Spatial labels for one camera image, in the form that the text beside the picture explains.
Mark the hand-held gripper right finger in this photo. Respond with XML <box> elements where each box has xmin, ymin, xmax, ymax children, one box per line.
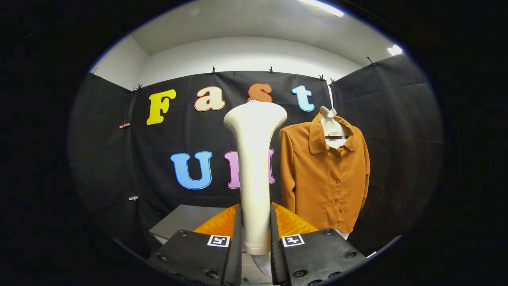
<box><xmin>270</xmin><ymin>203</ymin><xmax>368</xmax><ymax>286</ymax></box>

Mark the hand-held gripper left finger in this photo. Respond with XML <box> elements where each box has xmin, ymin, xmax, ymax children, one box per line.
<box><xmin>147</xmin><ymin>203</ymin><xmax>243</xmax><ymax>286</ymax></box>

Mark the white garment steamer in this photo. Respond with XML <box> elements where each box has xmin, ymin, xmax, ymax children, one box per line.
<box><xmin>223</xmin><ymin>100</ymin><xmax>288</xmax><ymax>278</ymax></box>

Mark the orange-brown button shirt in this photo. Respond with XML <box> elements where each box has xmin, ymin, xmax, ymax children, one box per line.
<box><xmin>279</xmin><ymin>112</ymin><xmax>370</xmax><ymax>234</ymax></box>

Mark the white clothes hanger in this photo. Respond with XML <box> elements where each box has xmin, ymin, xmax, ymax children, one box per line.
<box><xmin>319</xmin><ymin>106</ymin><xmax>350</xmax><ymax>140</ymax></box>

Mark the grey cabinet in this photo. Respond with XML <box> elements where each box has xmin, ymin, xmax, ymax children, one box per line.
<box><xmin>149</xmin><ymin>204</ymin><xmax>274</xmax><ymax>285</ymax></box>

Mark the black backdrop cloth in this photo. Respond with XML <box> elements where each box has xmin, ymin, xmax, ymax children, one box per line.
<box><xmin>67</xmin><ymin>54</ymin><xmax>444</xmax><ymax>255</ymax></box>

